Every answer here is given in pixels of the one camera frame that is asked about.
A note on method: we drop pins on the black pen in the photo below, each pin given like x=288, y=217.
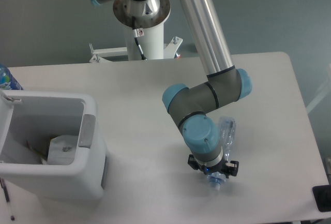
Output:
x=7, y=199

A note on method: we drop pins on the black device at edge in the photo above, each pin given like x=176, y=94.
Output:
x=322, y=197

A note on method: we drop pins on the blue labelled drink bottle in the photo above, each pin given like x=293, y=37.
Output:
x=8, y=81

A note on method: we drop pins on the white plastic trash can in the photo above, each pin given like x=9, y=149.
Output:
x=29, y=120

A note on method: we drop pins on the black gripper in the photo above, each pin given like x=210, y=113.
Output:
x=218, y=164

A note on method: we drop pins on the crushed clear plastic bottle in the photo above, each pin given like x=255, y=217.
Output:
x=227, y=129

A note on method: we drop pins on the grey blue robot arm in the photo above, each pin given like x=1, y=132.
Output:
x=188, y=107

